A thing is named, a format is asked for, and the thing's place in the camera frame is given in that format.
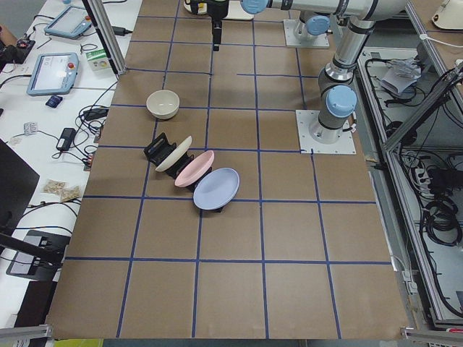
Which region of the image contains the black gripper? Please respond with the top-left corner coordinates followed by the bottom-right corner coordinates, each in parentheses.
top-left (190, 0), bottom-right (229, 51)

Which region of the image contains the blue plate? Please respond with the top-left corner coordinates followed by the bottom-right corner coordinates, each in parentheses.
top-left (193, 168), bottom-right (240, 210)

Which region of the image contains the cream plate with lemon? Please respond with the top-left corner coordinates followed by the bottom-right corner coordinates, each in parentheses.
top-left (184, 0), bottom-right (192, 13)

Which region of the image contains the cream plate in rack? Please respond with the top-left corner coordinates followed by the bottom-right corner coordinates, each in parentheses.
top-left (156, 136), bottom-right (192, 172)

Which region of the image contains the black plate rack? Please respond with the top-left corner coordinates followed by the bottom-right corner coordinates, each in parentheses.
top-left (143, 132), bottom-right (213, 192)

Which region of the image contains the pink plate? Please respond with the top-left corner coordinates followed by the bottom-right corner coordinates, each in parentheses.
top-left (174, 150), bottom-right (215, 187)

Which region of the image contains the cream bowl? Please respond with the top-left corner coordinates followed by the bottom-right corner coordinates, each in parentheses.
top-left (146, 90), bottom-right (179, 120)

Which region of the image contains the green white box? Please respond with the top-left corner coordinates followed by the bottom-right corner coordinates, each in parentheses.
top-left (85, 49), bottom-right (111, 72)

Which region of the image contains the blue teach pendant far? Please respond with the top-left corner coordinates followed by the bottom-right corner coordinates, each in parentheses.
top-left (44, 6), bottom-right (92, 39)

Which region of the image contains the blue teach pendant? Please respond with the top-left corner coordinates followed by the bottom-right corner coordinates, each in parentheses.
top-left (26, 52), bottom-right (80, 96)
top-left (44, 6), bottom-right (92, 39)

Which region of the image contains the blue teach pendant near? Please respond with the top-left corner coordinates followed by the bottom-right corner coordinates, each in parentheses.
top-left (26, 52), bottom-right (80, 96)

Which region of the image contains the black power adapter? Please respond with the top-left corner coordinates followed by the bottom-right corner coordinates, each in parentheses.
top-left (56, 127), bottom-right (77, 152)

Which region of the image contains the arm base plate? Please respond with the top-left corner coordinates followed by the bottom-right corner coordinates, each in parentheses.
top-left (296, 110), bottom-right (357, 155)
top-left (284, 20), bottom-right (330, 49)

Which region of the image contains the silver aluminium frame post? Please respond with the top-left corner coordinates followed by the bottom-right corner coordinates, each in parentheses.
top-left (82, 0), bottom-right (127, 76)

